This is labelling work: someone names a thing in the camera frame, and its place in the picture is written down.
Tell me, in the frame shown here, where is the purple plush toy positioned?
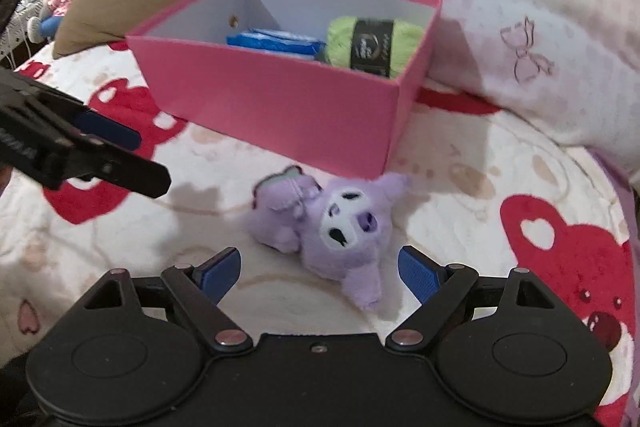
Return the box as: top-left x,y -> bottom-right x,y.
246,166 -> 410,311

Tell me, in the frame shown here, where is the blue wet wipes pack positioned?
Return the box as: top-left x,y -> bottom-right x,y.
226,28 -> 326,61

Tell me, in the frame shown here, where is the pink cardboard box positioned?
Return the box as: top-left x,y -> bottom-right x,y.
127,0 -> 442,178

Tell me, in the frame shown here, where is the green yarn ball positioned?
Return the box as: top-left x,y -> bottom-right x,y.
324,16 -> 425,79

